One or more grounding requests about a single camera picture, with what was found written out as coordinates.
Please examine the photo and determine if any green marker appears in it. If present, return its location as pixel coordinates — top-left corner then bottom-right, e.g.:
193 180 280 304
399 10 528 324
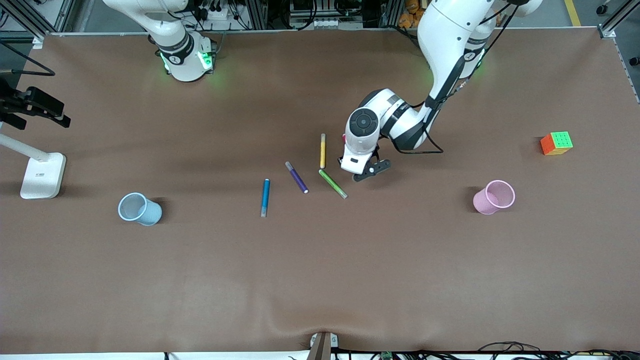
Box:
318 169 348 200

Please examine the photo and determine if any purple marker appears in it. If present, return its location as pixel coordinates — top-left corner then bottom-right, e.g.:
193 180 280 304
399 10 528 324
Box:
285 161 309 194

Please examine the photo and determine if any pink mesh cup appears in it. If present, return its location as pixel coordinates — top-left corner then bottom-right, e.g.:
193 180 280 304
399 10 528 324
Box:
473 180 516 216

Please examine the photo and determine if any light blue mesh cup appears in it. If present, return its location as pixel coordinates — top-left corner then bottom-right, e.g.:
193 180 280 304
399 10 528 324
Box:
118 192 163 227

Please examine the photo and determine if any pile of orange bags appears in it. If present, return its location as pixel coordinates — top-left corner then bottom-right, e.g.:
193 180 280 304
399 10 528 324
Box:
398 0 426 29

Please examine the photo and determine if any colourful puzzle cube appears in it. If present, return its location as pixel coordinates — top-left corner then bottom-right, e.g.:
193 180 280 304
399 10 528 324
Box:
540 131 574 156

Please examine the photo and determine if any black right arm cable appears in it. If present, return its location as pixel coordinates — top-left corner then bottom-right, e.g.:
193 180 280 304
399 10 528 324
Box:
0 42 56 77

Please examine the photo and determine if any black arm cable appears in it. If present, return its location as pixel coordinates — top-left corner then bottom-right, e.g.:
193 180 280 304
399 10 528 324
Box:
0 42 56 77
392 0 521 155

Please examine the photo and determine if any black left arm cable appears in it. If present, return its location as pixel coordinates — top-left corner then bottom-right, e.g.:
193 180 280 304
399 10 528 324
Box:
392 0 521 155

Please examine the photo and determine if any aluminium frame post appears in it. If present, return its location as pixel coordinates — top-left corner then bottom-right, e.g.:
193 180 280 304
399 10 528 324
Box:
0 0 76 48
597 0 640 38

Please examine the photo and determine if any metal bracket at table edge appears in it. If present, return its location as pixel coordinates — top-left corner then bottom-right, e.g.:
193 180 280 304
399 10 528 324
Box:
306 331 339 360

